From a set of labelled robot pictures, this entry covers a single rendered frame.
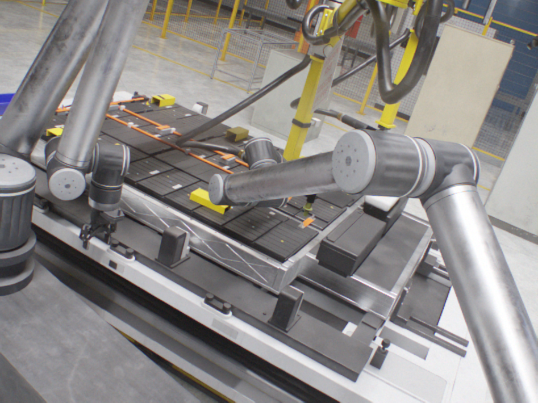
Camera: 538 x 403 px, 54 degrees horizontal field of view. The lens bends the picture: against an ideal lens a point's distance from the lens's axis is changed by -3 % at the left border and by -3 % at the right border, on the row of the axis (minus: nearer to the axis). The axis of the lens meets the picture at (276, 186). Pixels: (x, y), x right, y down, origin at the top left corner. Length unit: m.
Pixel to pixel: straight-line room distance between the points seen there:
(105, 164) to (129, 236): 0.42
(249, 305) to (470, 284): 0.91
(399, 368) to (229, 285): 0.67
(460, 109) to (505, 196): 1.11
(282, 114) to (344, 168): 5.66
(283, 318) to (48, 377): 0.77
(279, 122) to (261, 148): 4.94
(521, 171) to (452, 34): 1.71
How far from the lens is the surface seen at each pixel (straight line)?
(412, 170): 1.24
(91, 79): 1.58
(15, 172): 1.63
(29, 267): 1.79
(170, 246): 1.98
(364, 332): 2.02
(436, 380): 2.04
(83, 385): 1.49
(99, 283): 2.66
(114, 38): 1.55
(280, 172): 1.49
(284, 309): 1.83
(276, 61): 6.85
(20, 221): 1.66
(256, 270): 2.02
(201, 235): 2.09
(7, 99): 3.40
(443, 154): 1.33
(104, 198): 1.89
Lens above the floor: 1.96
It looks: 21 degrees down
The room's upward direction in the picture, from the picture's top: 17 degrees clockwise
